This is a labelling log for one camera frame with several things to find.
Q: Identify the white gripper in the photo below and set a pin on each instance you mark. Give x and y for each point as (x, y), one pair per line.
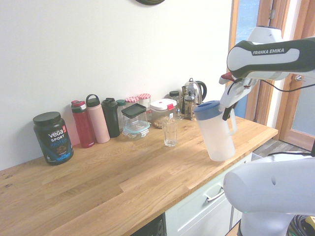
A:
(235, 94)

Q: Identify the translucent pitcher blue lid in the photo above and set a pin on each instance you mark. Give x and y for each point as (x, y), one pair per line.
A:
(216, 132)

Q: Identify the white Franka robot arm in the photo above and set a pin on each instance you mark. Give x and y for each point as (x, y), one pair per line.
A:
(265, 54)

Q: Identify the pink water bottle black lid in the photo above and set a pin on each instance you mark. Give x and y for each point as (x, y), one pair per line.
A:
(98, 123)

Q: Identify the red water bottle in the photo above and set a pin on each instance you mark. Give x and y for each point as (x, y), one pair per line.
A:
(83, 125)

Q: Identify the stainless steel electric kettle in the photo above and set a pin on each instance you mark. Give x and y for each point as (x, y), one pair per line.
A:
(198, 91)

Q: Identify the clear glass mug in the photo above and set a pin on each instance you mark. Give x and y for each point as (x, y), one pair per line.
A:
(179, 113)

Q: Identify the jar with black lid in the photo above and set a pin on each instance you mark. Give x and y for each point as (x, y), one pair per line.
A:
(174, 94)

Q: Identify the clear drinking glass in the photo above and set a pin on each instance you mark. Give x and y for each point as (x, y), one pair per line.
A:
(170, 134)

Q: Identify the cereal container white red lid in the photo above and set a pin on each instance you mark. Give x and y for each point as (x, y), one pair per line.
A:
(162, 108)

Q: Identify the wooden door with glass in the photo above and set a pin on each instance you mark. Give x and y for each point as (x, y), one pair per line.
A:
(302, 110)

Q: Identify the small jar red gingham lid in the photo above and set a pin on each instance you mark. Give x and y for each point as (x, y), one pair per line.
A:
(149, 115)

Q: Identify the tall jar red gingham lid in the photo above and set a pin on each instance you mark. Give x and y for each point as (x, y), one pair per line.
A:
(144, 97)
(132, 99)

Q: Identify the glass food container teal lid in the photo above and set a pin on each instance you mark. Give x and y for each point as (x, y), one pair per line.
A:
(136, 129)

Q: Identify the square clear container black lid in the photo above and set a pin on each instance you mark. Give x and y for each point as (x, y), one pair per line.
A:
(134, 113)

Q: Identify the white cabinet drawer front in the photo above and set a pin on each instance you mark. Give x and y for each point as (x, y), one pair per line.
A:
(197, 214)

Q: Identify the clear jar green lid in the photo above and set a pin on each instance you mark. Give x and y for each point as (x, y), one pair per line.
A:
(120, 110)

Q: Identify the black shaker bottle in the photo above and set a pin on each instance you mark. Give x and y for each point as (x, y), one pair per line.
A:
(111, 118)

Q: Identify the black built-in appliance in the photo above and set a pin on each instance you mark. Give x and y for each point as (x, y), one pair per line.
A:
(152, 227)

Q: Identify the black Vega protein tub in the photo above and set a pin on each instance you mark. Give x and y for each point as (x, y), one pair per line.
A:
(53, 137)

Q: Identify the wooden door frame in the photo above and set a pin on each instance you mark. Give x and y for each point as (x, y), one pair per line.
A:
(261, 105)

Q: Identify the dark round wall clock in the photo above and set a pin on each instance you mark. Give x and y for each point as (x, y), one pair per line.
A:
(150, 1)

